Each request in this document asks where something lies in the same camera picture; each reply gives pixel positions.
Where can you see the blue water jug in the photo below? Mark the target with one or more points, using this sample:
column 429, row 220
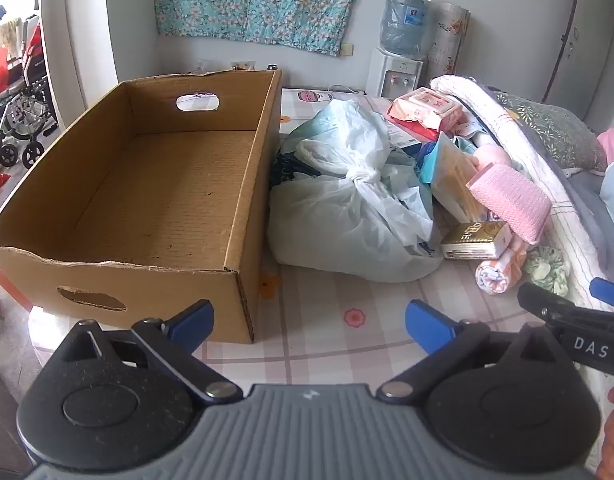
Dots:
column 404, row 20

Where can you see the brown cardboard box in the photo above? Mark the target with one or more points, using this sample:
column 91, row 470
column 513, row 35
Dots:
column 162, row 185

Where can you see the green white scrunchie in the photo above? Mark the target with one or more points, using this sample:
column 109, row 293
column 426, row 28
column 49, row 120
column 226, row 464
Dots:
column 547, row 270

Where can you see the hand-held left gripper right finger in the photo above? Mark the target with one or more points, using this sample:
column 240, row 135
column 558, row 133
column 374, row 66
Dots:
column 429, row 325

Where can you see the gold packet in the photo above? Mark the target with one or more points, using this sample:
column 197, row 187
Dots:
column 474, row 240

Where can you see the wheelchair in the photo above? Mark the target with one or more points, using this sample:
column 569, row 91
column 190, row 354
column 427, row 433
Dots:
column 22, row 110

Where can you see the pink wet wipes pack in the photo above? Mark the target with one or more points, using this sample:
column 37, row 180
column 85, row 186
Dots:
column 427, row 107

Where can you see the pink plush toy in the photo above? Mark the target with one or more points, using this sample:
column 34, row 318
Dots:
column 492, row 157

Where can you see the grey leaf-print pillow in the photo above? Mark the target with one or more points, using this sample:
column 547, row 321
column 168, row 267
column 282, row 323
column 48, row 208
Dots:
column 552, row 125

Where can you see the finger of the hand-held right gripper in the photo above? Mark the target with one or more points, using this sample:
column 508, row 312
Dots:
column 537, row 300
column 609, row 294

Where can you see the wall socket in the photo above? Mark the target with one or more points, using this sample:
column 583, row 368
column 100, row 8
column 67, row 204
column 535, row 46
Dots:
column 347, row 49

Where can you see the pink knitted cloth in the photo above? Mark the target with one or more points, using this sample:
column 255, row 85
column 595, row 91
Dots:
column 512, row 200

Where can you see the checked floral bed sheet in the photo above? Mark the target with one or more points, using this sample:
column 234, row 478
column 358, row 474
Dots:
column 337, row 290

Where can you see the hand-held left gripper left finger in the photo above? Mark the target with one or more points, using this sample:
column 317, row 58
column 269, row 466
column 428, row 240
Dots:
column 192, row 325

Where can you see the white striped blanket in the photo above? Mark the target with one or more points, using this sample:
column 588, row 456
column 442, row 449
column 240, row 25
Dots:
column 537, row 160

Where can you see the orange striped towel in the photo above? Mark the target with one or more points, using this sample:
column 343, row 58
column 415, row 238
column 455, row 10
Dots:
column 502, row 270

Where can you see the teal floral wall cloth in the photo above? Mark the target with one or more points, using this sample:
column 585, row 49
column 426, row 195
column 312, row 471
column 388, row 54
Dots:
column 257, row 0

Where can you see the grey wardrobe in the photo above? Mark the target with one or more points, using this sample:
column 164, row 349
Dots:
column 587, row 25

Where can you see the rolled floral mat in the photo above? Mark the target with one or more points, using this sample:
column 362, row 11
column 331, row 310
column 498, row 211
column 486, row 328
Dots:
column 449, row 40

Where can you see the white plastic bag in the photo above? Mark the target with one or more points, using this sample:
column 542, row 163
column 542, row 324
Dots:
column 337, row 210

